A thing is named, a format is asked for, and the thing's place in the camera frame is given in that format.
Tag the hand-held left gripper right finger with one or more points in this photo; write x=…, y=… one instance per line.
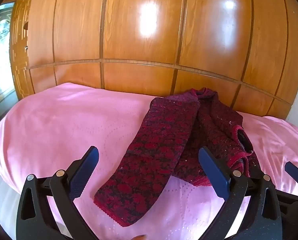
x=214, y=172

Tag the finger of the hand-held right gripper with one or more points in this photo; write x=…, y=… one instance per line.
x=295, y=172

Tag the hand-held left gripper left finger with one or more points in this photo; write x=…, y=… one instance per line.
x=85, y=170

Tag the dark red floral knit sweater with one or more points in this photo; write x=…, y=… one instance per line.
x=164, y=142

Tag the pink bedsheet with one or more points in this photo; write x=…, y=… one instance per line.
x=64, y=130

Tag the white mattress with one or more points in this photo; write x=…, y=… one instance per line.
x=1, y=192

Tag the wooden wardrobe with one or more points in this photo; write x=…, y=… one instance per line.
x=139, y=30

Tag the window with wooden frame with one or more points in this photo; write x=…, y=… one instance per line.
x=0, y=55

